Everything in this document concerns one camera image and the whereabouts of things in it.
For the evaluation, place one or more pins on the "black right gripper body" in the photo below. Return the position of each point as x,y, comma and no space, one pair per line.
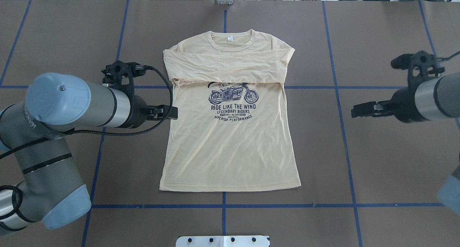
404,105

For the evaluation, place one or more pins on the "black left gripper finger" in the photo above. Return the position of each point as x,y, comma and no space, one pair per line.
158,112

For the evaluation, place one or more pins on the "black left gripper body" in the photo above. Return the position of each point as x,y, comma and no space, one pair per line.
138,113

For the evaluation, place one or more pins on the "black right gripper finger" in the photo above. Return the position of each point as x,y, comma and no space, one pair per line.
371,109

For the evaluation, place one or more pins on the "beige long-sleeve printed shirt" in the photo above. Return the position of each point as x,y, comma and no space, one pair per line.
232,132

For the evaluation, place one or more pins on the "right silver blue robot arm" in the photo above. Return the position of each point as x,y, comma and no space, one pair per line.
431,100

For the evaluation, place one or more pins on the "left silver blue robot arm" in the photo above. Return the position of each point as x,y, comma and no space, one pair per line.
34,131

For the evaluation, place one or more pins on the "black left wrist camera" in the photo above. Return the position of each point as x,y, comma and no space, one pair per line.
121,74

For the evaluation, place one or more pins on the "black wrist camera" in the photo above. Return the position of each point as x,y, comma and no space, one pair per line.
121,74
420,65

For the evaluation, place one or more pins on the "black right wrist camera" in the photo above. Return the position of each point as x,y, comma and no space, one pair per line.
420,65

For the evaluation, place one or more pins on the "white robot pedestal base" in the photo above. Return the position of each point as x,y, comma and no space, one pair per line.
224,241

